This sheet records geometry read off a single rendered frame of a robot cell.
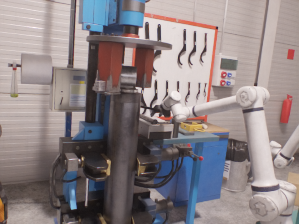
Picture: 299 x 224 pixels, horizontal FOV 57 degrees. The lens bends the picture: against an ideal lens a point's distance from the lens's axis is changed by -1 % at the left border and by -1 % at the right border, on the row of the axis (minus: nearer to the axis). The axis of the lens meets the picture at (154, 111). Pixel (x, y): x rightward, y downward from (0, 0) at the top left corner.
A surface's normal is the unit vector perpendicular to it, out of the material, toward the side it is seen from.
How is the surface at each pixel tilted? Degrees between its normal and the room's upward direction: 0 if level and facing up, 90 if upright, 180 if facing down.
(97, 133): 90
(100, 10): 90
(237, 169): 93
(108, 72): 90
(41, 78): 124
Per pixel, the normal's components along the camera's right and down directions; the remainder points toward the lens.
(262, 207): -0.69, 0.13
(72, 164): 0.47, 0.18
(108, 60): -0.51, 0.09
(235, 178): -0.15, 0.20
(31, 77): 0.38, 0.60
